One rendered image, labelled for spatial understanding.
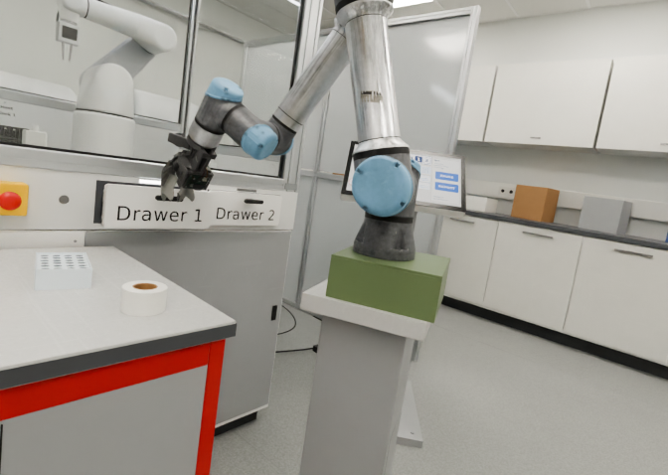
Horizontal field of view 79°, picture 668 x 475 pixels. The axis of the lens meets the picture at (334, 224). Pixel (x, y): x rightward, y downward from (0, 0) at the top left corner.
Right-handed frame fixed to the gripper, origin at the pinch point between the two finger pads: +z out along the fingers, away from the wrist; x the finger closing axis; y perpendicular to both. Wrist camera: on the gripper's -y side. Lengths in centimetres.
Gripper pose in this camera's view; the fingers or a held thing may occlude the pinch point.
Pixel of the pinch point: (171, 195)
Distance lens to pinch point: 115.8
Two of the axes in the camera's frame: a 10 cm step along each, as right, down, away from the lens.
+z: -5.3, 7.0, 4.8
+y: 5.1, 7.1, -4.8
